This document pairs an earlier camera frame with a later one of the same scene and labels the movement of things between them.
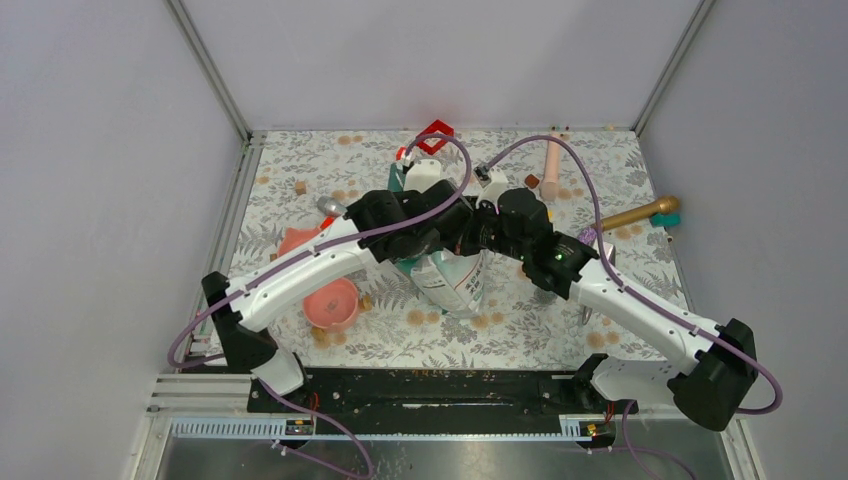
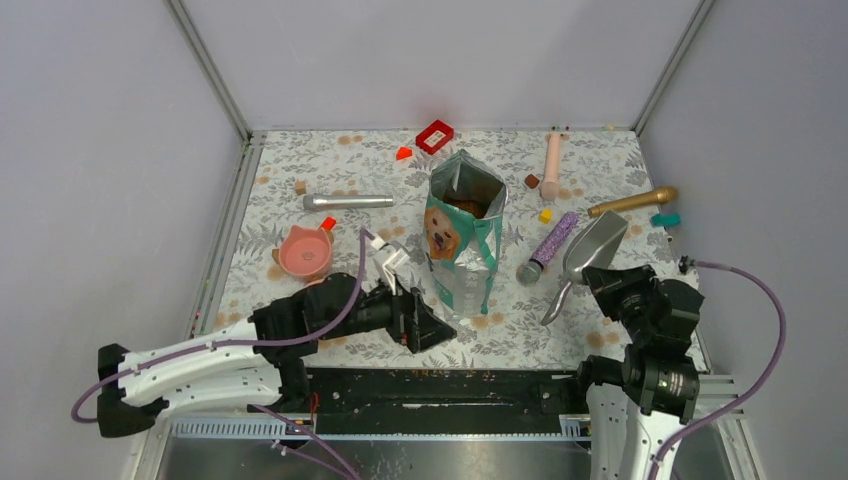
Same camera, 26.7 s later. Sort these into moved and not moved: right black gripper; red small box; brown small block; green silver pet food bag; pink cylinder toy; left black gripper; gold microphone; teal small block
Moved: left black gripper; right black gripper; gold microphone; green silver pet food bag
Not moved: pink cylinder toy; red small box; teal small block; brown small block
